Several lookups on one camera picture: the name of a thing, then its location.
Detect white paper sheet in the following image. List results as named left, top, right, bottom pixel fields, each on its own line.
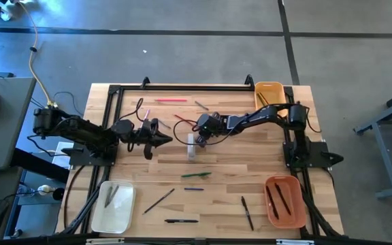
left=51, top=141, right=74, bottom=169

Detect yellow plastic bin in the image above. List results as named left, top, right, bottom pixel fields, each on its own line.
left=254, top=81, right=289, bottom=120

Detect white plastic bin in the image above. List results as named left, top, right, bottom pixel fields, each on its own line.
left=91, top=180, right=137, bottom=235

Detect green pen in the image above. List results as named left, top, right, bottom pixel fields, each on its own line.
left=180, top=171, right=213, bottom=178

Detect black pen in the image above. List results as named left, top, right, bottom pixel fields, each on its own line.
left=164, top=218, right=199, bottom=224
left=240, top=195, right=255, bottom=231
left=265, top=185, right=280, bottom=221
left=274, top=182, right=292, bottom=216

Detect orange plastic bin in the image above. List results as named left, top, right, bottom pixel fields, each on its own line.
left=263, top=175, right=308, bottom=229

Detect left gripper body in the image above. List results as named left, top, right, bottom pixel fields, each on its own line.
left=131, top=118, right=159, bottom=161

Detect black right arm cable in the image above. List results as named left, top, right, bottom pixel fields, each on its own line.
left=172, top=118, right=241, bottom=146

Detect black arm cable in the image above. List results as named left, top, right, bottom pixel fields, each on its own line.
left=172, top=118, right=241, bottom=146
left=117, top=97, right=145, bottom=123

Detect black table frame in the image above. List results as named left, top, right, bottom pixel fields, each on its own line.
left=56, top=74, right=345, bottom=245

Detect yellow floor cable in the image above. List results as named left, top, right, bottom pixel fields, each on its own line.
left=15, top=0, right=59, bottom=110

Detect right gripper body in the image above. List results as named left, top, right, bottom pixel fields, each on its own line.
left=195, top=112, right=223, bottom=148

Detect grey metal table frame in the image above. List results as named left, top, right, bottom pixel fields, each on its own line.
left=354, top=84, right=392, bottom=200

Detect dark blue pencil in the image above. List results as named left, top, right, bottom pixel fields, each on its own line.
left=142, top=188, right=176, bottom=216

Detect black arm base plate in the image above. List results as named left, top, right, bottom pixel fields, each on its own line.
left=282, top=141, right=333, bottom=169
left=69, top=146, right=118, bottom=167

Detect grey desk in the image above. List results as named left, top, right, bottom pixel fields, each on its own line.
left=0, top=76, right=37, bottom=171

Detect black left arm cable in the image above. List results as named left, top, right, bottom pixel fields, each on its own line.
left=117, top=97, right=145, bottom=123

